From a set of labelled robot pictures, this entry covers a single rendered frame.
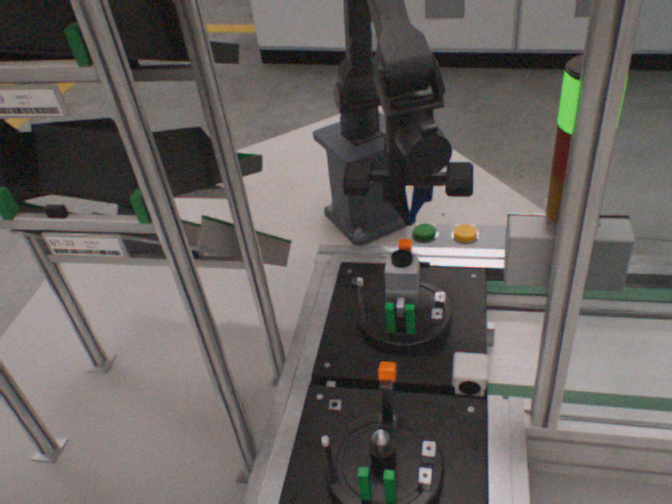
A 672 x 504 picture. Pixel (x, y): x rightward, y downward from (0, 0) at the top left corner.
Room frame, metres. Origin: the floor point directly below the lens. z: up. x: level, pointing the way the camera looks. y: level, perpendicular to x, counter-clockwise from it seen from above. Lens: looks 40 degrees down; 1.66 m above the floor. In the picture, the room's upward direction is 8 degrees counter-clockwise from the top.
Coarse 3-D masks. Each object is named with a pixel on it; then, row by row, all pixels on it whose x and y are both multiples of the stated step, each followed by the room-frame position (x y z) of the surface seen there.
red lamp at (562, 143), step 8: (560, 128) 0.50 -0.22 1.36; (560, 136) 0.49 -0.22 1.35; (568, 136) 0.49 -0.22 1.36; (560, 144) 0.49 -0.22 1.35; (568, 144) 0.48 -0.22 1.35; (560, 152) 0.49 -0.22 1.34; (552, 160) 0.50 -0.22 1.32; (560, 160) 0.49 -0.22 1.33; (552, 168) 0.50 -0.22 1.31; (560, 168) 0.49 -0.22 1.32; (560, 176) 0.49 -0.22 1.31
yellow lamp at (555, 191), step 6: (552, 174) 0.50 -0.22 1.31; (552, 180) 0.50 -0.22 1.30; (558, 180) 0.49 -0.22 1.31; (552, 186) 0.50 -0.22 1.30; (558, 186) 0.49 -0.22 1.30; (552, 192) 0.49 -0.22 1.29; (558, 192) 0.49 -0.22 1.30; (552, 198) 0.49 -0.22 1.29; (558, 198) 0.49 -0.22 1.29; (552, 204) 0.49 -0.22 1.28; (558, 204) 0.49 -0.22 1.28; (546, 210) 0.50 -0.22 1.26; (552, 210) 0.49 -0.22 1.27; (558, 210) 0.48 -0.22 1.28; (552, 216) 0.49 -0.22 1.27; (558, 216) 0.48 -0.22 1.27; (558, 222) 0.48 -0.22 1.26
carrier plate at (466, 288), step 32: (352, 288) 0.74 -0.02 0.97; (448, 288) 0.71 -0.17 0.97; (480, 288) 0.70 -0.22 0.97; (352, 320) 0.67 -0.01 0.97; (480, 320) 0.64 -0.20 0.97; (320, 352) 0.62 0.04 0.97; (352, 352) 0.61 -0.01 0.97; (384, 352) 0.60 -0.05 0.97; (448, 352) 0.59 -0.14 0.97; (480, 352) 0.58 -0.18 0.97; (320, 384) 0.58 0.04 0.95; (352, 384) 0.56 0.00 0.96; (416, 384) 0.54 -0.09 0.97; (448, 384) 0.53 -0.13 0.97
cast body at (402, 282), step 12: (396, 252) 0.67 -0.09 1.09; (408, 252) 0.67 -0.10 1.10; (396, 264) 0.65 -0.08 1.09; (408, 264) 0.65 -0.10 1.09; (396, 276) 0.64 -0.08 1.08; (408, 276) 0.63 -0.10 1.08; (420, 276) 0.68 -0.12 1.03; (396, 288) 0.64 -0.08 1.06; (408, 288) 0.64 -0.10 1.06; (396, 300) 0.63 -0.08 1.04; (408, 300) 0.63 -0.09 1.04; (396, 312) 0.61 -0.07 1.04
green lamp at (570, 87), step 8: (568, 80) 0.49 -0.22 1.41; (576, 80) 0.49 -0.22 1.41; (568, 88) 0.49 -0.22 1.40; (576, 88) 0.48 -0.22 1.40; (568, 96) 0.49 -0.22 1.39; (576, 96) 0.48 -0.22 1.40; (560, 104) 0.50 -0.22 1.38; (568, 104) 0.49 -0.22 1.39; (560, 112) 0.50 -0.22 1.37; (568, 112) 0.49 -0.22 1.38; (560, 120) 0.50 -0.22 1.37; (568, 120) 0.49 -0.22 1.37; (568, 128) 0.49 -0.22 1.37
